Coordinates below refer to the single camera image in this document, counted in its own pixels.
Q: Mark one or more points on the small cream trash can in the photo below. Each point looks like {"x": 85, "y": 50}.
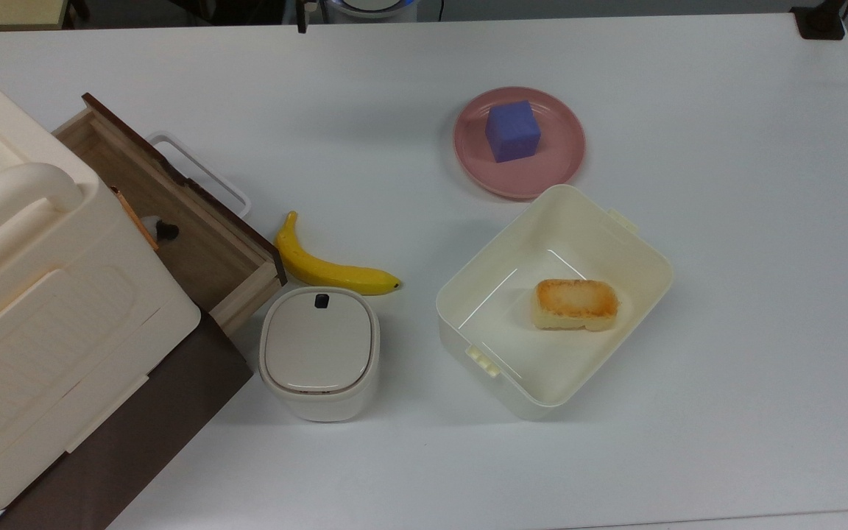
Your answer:
{"x": 317, "y": 357}

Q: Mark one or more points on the pink plate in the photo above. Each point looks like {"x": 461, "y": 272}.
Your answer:
{"x": 564, "y": 160}

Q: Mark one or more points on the purple foam cube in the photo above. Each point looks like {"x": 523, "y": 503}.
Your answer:
{"x": 512, "y": 132}

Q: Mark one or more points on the black clamp camera stand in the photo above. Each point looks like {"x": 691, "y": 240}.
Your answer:
{"x": 302, "y": 15}

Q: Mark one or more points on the small black toy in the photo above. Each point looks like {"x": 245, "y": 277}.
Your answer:
{"x": 168, "y": 231}

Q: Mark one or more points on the cream open plastic container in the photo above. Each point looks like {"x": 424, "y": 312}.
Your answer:
{"x": 512, "y": 353}

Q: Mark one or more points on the yellow toy banana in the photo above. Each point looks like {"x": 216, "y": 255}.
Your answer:
{"x": 321, "y": 271}

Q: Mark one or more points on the open wooden drawer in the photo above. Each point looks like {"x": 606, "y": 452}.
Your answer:
{"x": 199, "y": 254}

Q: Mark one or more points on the beige wooden desk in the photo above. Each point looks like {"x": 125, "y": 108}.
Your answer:
{"x": 4, "y": 13}

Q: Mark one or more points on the black trash can button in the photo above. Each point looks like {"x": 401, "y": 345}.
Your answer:
{"x": 322, "y": 300}

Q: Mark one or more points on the cream plastic storage box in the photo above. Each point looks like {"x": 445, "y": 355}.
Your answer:
{"x": 41, "y": 331}

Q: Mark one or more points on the black table clamp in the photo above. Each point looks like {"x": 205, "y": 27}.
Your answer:
{"x": 820, "y": 20}

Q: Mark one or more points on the toasted toy bread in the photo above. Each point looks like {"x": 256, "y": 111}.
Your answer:
{"x": 575, "y": 303}

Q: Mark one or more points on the dark brown drawer cabinet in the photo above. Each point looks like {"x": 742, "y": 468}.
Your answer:
{"x": 137, "y": 442}

